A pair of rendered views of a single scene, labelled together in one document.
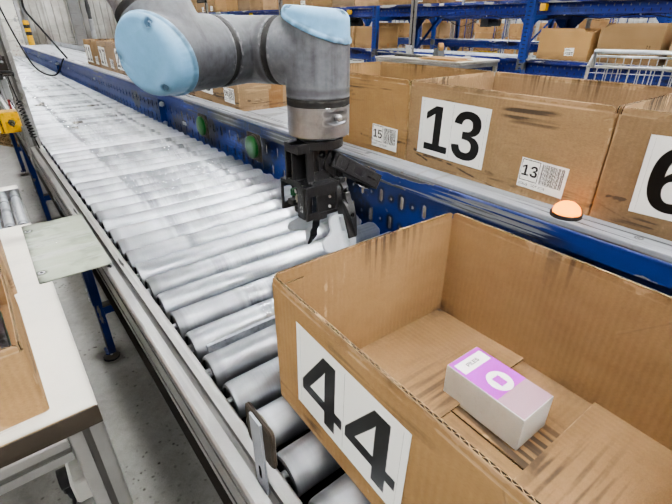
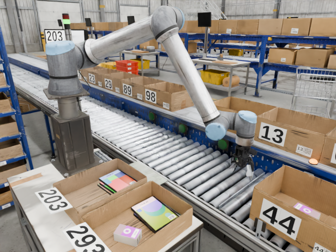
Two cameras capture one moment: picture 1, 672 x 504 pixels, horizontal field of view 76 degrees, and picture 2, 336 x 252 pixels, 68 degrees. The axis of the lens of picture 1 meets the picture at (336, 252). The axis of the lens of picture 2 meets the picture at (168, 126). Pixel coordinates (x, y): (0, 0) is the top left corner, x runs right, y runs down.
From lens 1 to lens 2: 83 cm
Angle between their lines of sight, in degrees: 7
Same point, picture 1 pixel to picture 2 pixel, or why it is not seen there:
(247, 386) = (238, 216)
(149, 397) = not seen: hidden behind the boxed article
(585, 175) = (317, 151)
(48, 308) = not seen: hidden behind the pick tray
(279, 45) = (239, 123)
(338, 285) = (263, 187)
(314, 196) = (244, 160)
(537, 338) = (312, 199)
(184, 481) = not seen: outside the picture
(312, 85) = (248, 133)
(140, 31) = (216, 128)
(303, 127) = (243, 143)
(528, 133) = (299, 138)
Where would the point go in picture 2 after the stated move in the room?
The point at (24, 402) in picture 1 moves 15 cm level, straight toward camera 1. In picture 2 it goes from (189, 222) to (220, 240)
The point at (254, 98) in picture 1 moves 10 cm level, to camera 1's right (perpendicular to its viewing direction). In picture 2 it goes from (176, 106) to (187, 106)
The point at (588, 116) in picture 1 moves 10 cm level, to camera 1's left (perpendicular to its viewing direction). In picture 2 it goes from (317, 136) to (299, 136)
